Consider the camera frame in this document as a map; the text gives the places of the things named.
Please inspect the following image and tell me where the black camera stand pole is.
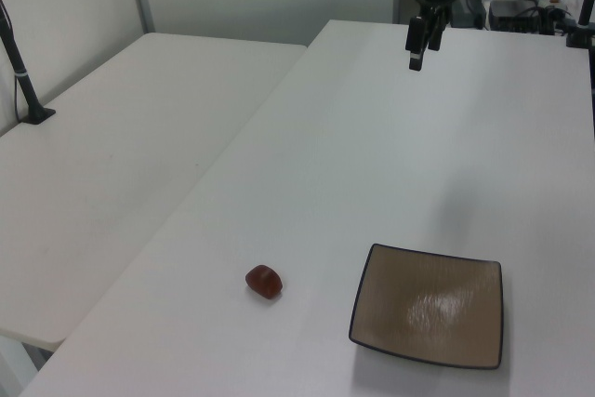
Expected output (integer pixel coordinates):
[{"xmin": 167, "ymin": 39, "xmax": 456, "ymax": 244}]
[{"xmin": 0, "ymin": 0, "xmax": 58, "ymax": 126}]

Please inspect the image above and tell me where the black clamp stand pole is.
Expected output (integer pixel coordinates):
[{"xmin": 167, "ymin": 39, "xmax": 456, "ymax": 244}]
[{"xmin": 564, "ymin": 0, "xmax": 595, "ymax": 50}]

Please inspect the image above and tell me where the small round red food item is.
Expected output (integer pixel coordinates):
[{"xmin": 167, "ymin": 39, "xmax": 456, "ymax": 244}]
[{"xmin": 244, "ymin": 264, "xmax": 285, "ymax": 302}]

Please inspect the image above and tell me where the black electronics box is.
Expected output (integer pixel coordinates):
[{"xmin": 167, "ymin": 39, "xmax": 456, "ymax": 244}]
[{"xmin": 486, "ymin": 0, "xmax": 559, "ymax": 36}]

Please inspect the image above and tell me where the square brown ceramic plate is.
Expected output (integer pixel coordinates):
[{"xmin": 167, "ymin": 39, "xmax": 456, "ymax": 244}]
[{"xmin": 348, "ymin": 243, "xmax": 505, "ymax": 371}]

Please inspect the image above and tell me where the dark grey box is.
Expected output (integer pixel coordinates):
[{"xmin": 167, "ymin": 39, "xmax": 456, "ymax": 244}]
[{"xmin": 449, "ymin": 0, "xmax": 487, "ymax": 29}]

